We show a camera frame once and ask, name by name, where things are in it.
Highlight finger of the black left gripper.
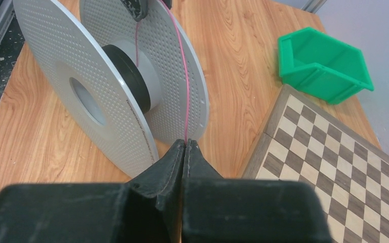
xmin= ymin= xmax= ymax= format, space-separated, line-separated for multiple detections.
xmin=162 ymin=0 xmax=172 ymax=10
xmin=121 ymin=0 xmax=148 ymax=22

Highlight thin red wire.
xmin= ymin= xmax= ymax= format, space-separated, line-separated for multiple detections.
xmin=134 ymin=0 xmax=191 ymax=142

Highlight green plastic bin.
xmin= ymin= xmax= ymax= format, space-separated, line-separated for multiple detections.
xmin=278 ymin=27 xmax=374 ymax=105

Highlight wooden chessboard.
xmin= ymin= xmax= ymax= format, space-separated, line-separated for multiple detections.
xmin=241 ymin=85 xmax=389 ymax=242

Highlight white perforated cable spool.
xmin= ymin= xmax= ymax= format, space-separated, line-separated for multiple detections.
xmin=13 ymin=1 xmax=209 ymax=177

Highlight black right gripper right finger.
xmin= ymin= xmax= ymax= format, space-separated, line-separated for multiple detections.
xmin=181 ymin=139 xmax=332 ymax=242

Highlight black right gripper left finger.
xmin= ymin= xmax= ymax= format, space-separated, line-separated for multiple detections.
xmin=0 ymin=139 xmax=185 ymax=242

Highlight left aluminium frame post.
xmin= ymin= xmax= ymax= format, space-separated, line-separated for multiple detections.
xmin=301 ymin=0 xmax=327 ymax=14

